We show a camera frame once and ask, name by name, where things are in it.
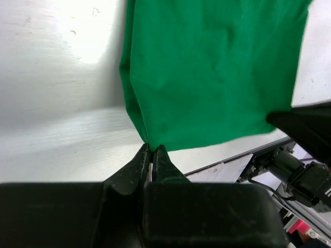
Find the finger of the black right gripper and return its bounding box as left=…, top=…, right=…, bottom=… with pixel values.
left=266, top=101, right=331, bottom=166

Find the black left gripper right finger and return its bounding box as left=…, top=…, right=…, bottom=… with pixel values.
left=143, top=146, right=288, bottom=247

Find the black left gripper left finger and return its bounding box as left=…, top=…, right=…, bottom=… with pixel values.
left=1, top=144, right=150, bottom=247

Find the green t shirt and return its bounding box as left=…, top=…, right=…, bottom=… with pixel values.
left=119, top=1, right=310, bottom=151

